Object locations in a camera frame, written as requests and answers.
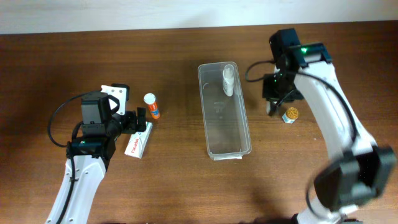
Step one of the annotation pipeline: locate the orange tube white cap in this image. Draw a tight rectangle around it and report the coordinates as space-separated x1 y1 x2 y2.
144 93 160 119

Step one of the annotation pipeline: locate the white Panadol box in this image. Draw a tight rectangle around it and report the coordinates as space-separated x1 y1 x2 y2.
124 122 153 159

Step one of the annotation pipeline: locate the white calamine lotion bottle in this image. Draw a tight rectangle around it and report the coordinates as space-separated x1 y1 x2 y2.
223 64 234 96

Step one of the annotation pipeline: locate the dark bottle white cap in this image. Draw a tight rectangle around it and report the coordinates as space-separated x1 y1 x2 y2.
266 101 271 115

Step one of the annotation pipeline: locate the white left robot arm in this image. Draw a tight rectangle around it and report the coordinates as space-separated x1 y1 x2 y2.
46 91 146 223

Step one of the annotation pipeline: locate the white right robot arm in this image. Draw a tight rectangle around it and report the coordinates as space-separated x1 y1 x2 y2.
262 28 397 223

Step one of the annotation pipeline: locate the clear plastic container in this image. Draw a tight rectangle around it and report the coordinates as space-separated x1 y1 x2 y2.
198 62 252 161

